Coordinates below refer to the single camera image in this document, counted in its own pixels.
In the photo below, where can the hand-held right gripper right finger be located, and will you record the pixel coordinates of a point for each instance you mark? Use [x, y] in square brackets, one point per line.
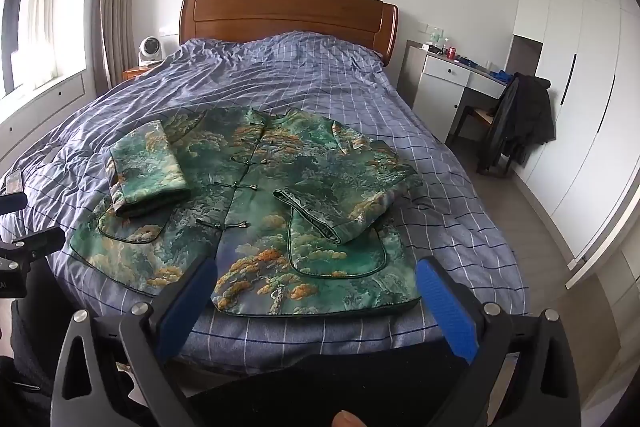
[447, 307]

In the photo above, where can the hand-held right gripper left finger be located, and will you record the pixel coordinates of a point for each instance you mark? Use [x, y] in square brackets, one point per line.
[187, 302]

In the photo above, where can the green floral patterned blanket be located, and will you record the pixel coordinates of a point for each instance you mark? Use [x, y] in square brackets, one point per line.
[300, 187]

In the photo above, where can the person's right hand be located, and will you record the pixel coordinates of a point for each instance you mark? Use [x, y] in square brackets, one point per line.
[346, 420]

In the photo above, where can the white low window cabinet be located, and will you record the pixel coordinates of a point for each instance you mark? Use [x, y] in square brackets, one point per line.
[40, 117]

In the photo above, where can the wooden chair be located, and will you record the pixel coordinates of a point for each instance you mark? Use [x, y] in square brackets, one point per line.
[472, 119]

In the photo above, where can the black chair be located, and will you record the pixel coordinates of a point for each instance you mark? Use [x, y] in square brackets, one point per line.
[520, 117]

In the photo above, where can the white desk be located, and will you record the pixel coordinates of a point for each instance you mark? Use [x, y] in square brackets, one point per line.
[440, 102]

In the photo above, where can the wooden nightstand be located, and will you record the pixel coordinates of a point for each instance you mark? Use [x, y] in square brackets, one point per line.
[136, 73]

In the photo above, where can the blue cloth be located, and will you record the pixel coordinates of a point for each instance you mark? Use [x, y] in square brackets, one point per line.
[502, 76]

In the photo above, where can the white wardrobe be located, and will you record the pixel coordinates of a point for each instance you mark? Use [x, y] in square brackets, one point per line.
[585, 107]

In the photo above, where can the bed with blue checked duvet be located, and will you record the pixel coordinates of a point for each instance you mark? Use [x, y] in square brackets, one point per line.
[300, 77]

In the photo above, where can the window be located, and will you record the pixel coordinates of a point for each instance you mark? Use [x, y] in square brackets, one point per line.
[30, 22]

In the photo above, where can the small white fan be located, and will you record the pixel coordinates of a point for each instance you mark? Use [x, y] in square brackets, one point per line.
[148, 49]

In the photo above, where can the white sheer curtain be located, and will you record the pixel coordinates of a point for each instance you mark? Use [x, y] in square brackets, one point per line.
[42, 17]

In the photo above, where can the green bottle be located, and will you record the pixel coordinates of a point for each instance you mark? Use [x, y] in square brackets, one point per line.
[436, 37]

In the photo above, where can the wooden headboard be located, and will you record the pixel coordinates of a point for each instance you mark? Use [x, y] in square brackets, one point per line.
[285, 14]

